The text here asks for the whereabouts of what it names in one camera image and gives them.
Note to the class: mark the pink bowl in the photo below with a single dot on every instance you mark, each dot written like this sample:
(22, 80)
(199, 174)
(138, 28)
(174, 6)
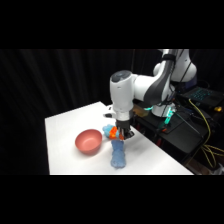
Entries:
(88, 141)

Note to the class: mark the tan box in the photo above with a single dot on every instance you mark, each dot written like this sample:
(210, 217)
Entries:
(140, 110)

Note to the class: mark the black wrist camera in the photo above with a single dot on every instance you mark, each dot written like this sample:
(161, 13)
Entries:
(108, 115)

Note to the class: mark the light blue plush, orange band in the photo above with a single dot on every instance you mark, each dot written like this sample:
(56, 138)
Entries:
(107, 130)

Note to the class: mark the blue plush toy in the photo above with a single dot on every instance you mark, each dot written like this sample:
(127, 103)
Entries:
(118, 156)

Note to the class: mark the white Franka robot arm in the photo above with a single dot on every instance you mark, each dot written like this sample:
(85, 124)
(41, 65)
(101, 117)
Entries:
(140, 87)

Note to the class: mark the small green light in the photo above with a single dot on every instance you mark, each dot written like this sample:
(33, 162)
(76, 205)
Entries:
(168, 117)

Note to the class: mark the laptop with lit keyboard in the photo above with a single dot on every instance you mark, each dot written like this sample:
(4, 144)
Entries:
(201, 95)

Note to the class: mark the black curtain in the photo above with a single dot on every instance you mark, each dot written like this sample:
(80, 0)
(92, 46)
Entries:
(60, 83)

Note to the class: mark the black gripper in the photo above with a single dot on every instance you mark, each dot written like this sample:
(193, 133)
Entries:
(122, 120)

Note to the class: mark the black robot stand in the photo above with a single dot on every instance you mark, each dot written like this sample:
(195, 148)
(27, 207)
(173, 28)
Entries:
(186, 133)

